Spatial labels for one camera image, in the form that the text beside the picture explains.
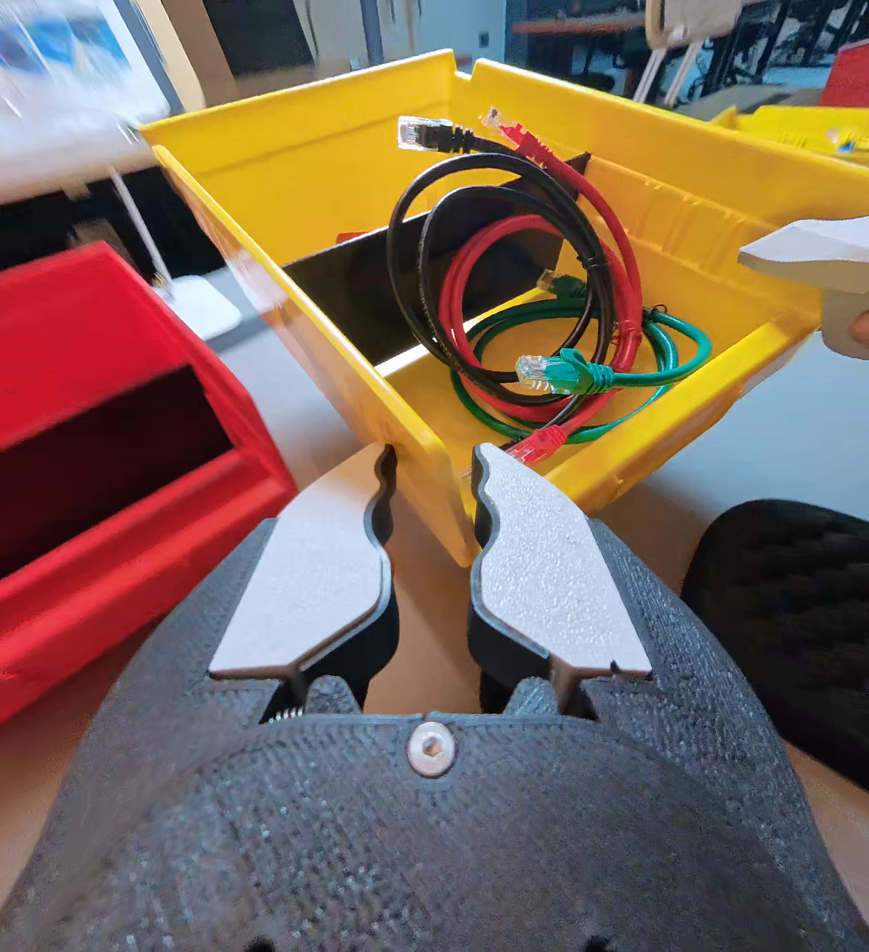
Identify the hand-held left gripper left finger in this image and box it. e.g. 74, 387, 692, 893
209, 444, 400, 718

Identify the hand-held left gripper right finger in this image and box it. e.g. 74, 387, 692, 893
468, 444, 653, 711

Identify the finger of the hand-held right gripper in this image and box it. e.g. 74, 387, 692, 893
738, 216, 869, 295
821, 290, 869, 361

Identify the green ethernet cable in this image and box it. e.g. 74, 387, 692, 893
449, 274, 712, 447

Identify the red ethernet cable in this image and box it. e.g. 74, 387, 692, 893
438, 108, 644, 466

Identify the black cable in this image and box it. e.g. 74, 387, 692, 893
386, 115, 618, 417

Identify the yellow plastic bin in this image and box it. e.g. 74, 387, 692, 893
710, 104, 869, 168
140, 48, 869, 570

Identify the black bin divider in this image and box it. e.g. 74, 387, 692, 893
282, 152, 592, 365
0, 364, 235, 603

